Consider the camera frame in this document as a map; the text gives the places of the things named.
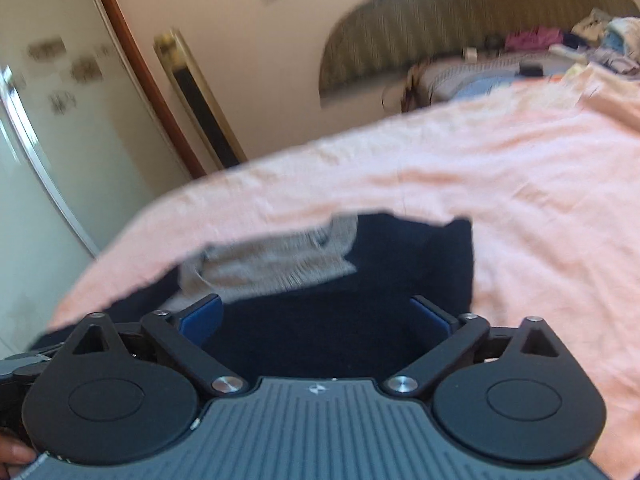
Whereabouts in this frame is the grey and navy knit sweater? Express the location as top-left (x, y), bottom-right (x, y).
top-left (29, 212), bottom-right (475, 385)

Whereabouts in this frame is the pile of colourful clothes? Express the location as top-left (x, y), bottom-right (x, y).
top-left (503, 9), bottom-right (639, 79)

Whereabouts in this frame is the person's left hand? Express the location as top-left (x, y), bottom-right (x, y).
top-left (0, 432), bottom-right (37, 479)

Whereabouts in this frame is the pink bed sheet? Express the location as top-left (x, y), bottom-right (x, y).
top-left (51, 66), bottom-right (639, 479)

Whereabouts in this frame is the glass sliding wardrobe door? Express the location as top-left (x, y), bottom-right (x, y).
top-left (1, 0), bottom-right (190, 356)

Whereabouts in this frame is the striped grey pillow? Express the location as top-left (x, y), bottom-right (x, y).
top-left (400, 51), bottom-right (586, 113)

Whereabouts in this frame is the green striped padded headboard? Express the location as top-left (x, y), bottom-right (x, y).
top-left (318, 0), bottom-right (639, 99)

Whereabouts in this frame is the brown wooden door frame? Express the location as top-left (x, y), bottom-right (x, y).
top-left (100, 0), bottom-right (206, 179)

